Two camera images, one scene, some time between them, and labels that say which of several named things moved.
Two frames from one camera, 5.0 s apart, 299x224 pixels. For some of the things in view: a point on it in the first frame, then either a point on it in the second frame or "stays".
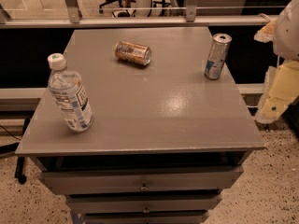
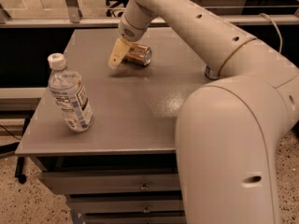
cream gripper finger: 281,89 -> 131,30
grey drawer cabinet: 166,141 stays
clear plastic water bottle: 69,94 stays
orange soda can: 132,52 stays
